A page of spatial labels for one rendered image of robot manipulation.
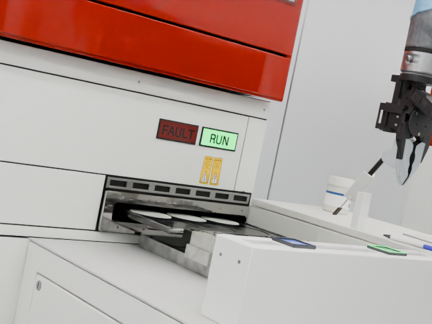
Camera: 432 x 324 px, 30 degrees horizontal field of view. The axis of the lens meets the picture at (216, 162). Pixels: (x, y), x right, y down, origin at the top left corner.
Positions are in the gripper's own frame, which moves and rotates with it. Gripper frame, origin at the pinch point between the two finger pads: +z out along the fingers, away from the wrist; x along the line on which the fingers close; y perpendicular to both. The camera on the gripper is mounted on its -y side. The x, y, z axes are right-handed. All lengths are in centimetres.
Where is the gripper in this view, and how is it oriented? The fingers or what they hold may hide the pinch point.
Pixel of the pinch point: (405, 179)
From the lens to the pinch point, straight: 160.3
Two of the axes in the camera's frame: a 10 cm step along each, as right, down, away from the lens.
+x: -7.6, -1.2, -6.4
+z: -2.0, 9.8, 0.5
